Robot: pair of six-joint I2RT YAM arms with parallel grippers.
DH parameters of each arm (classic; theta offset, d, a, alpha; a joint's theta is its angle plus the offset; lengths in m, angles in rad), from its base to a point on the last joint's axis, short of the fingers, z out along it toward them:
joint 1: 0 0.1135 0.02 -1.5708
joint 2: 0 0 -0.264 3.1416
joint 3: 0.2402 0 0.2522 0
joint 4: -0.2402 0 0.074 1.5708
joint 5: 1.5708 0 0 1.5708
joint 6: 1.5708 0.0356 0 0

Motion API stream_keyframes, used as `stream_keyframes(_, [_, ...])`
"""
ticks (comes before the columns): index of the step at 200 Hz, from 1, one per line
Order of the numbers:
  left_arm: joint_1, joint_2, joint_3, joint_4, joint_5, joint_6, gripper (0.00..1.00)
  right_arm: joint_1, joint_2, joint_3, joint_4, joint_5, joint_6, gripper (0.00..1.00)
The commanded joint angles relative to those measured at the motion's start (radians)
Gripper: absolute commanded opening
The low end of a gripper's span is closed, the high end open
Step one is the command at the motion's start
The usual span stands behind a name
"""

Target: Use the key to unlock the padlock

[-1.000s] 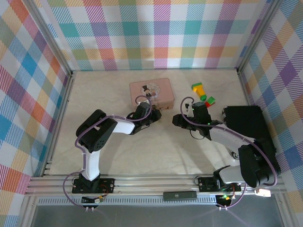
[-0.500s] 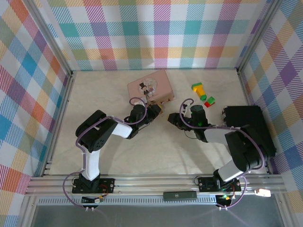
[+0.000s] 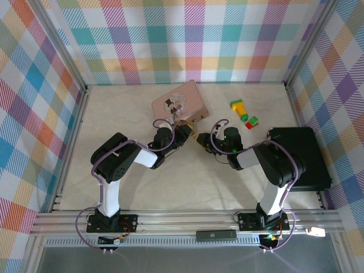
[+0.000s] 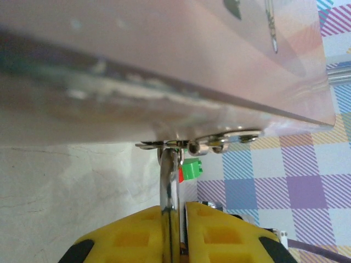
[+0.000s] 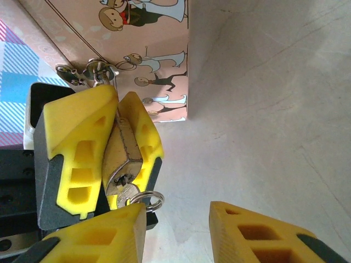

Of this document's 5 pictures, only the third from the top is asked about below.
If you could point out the brass padlock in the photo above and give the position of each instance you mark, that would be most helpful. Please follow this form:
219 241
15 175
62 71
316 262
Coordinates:
196 138

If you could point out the pink tin box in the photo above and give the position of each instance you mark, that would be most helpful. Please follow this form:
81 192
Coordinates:
177 98

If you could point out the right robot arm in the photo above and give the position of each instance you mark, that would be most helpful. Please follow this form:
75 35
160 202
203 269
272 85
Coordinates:
278 162

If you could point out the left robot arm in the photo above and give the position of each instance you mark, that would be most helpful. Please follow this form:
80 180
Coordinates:
113 162

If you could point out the small red toy block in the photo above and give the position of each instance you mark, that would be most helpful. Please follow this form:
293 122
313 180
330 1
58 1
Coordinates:
250 125

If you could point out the small green toy block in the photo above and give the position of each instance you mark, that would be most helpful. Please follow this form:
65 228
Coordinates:
254 120

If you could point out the yellow green toy block stack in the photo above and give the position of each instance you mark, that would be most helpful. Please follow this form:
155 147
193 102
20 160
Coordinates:
240 109

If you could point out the black plastic case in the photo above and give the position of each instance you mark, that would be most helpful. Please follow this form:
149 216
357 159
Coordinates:
310 153

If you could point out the black bar device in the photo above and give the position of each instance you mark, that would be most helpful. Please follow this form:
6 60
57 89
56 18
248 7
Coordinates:
216 235

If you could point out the slotted metal strip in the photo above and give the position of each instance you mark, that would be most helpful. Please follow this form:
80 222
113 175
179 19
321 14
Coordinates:
156 241

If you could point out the grey metal bottom panel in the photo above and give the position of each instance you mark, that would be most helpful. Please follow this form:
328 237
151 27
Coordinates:
185 261

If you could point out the small white plastic object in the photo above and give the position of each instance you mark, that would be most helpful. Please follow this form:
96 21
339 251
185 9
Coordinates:
315 231

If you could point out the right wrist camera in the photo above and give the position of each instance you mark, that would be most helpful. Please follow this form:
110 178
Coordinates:
217 132

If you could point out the aluminium cross rail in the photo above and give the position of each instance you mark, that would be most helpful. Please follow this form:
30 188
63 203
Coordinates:
176 221

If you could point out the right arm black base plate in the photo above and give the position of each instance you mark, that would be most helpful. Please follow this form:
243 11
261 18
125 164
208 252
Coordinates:
247 221

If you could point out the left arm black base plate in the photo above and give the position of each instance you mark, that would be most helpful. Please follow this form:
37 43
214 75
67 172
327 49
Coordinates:
128 224

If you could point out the aluminium corner post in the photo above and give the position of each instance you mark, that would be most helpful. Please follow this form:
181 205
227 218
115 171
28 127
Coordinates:
308 42
61 45

